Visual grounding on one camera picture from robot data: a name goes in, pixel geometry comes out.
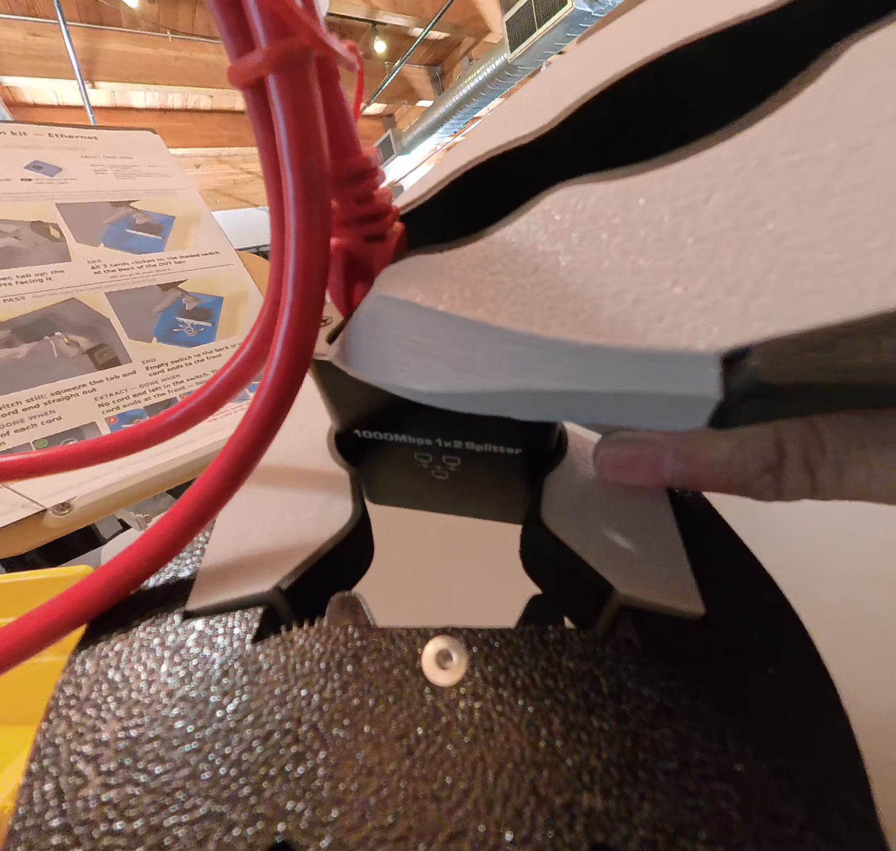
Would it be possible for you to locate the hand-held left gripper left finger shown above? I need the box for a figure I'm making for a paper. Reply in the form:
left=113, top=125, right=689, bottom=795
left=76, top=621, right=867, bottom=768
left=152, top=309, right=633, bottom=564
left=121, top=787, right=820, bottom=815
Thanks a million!
left=184, top=367, right=370, bottom=641

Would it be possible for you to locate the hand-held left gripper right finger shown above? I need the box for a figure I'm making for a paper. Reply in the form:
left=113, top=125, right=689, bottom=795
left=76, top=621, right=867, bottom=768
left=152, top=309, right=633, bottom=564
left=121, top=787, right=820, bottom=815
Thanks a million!
left=521, top=423, right=705, bottom=631

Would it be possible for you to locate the black ethernet splitter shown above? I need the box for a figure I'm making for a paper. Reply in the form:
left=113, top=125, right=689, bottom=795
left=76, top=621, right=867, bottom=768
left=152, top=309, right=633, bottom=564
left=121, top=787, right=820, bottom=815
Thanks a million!
left=311, top=308, right=568, bottom=524

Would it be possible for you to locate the red ethernet cable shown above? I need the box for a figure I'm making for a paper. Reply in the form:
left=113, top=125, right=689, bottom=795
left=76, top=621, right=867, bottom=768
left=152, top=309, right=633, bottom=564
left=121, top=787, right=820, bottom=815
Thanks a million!
left=0, top=0, right=408, bottom=677

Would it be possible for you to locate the person's right hand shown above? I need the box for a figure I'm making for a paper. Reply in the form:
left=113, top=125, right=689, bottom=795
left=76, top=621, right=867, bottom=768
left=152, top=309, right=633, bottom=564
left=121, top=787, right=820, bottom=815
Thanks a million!
left=594, top=410, right=896, bottom=509

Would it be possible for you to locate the white vent box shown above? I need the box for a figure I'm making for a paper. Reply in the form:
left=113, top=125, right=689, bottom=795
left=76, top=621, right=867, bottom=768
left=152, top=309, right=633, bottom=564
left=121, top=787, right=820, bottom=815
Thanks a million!
left=500, top=0, right=599, bottom=64

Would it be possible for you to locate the yellow plastic bin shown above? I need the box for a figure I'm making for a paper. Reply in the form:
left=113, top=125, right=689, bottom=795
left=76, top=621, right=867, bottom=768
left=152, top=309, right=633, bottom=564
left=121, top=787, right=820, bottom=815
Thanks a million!
left=0, top=564, right=95, bottom=820

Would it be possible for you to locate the printed instruction sheet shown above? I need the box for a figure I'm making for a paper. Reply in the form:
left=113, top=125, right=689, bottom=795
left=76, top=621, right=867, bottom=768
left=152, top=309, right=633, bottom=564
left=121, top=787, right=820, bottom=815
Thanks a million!
left=0, top=123, right=277, bottom=530

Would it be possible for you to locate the grey metal pole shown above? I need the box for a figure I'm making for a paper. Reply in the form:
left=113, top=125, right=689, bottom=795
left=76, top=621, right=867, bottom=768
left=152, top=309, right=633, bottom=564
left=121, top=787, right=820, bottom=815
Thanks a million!
left=38, top=0, right=95, bottom=127

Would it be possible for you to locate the silver air duct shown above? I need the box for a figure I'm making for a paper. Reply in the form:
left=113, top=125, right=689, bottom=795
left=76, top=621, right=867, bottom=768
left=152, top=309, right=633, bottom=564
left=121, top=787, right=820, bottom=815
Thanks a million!
left=392, top=0, right=683, bottom=159

